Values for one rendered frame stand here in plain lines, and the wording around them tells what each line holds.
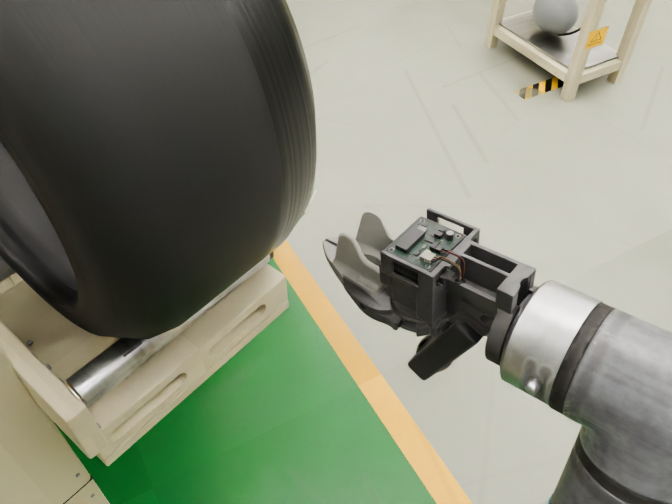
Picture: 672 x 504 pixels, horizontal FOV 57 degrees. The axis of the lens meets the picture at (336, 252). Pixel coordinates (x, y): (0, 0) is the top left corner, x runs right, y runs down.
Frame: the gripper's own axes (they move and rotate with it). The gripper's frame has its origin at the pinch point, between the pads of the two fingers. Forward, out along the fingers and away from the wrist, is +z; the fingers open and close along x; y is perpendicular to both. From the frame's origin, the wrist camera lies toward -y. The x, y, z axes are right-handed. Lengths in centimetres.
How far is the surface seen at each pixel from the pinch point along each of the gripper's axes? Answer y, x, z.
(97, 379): -19.7, 20.0, 25.0
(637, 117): -111, -231, 33
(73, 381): -18.9, 22.1, 26.5
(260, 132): 11.0, -0.1, 8.2
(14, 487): -36, 34, 34
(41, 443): -32, 29, 33
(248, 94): 14.9, -0.1, 8.9
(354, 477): -112, -23, 27
